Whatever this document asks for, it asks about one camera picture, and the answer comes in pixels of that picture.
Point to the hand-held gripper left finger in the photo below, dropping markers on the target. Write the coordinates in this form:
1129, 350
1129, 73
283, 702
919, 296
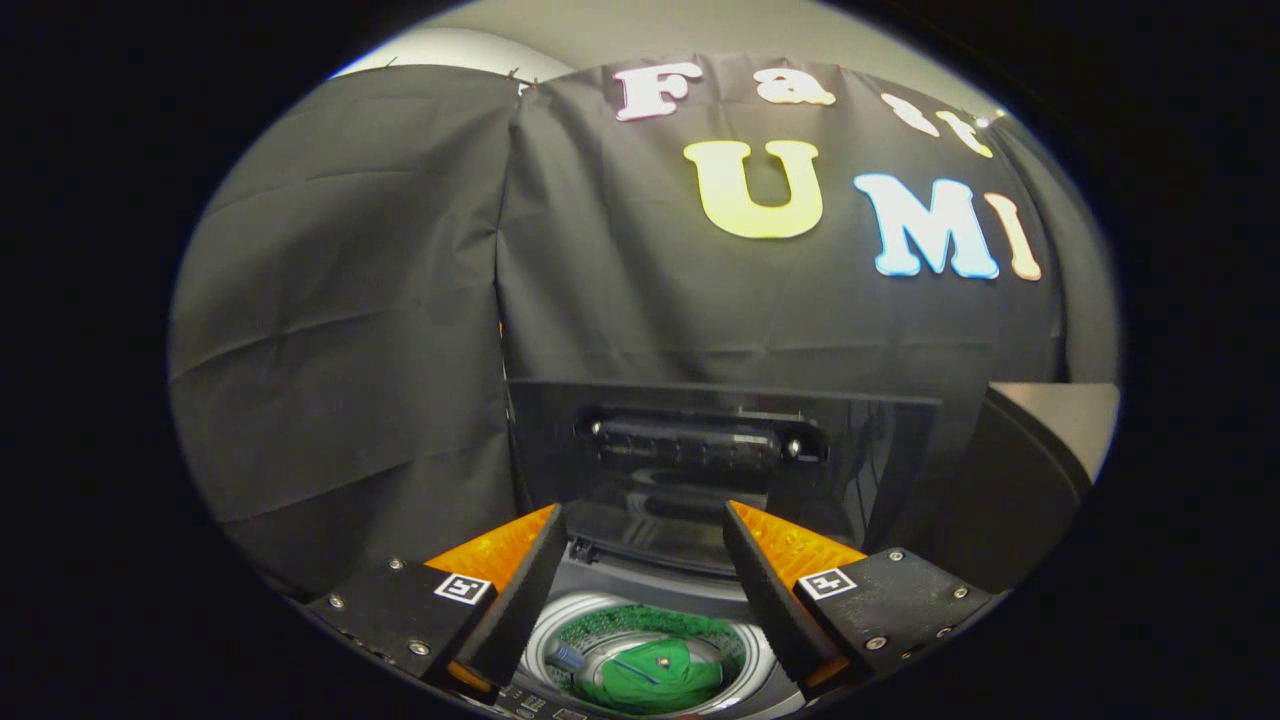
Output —
515, 600

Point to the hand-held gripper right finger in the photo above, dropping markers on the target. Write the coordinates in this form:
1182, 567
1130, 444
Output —
768, 590

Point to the green polo shirt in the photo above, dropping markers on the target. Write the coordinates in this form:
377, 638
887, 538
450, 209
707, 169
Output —
655, 675

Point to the dark washing machine lid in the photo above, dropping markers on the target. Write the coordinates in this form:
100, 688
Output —
560, 450

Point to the beige cabinet with dark top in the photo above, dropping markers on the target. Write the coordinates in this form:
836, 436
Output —
1000, 480

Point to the black backdrop cloth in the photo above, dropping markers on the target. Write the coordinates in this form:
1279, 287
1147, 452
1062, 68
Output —
350, 300

